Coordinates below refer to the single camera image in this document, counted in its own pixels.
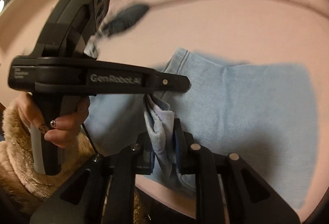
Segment dark navy rolled garment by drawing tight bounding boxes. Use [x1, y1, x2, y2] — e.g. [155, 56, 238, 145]
[101, 3, 149, 37]

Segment left hand painted nails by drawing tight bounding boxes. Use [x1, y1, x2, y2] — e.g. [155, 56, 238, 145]
[16, 92, 90, 149]

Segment beige fluffy sleeve forearm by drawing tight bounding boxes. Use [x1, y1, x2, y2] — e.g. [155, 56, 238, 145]
[0, 99, 148, 224]

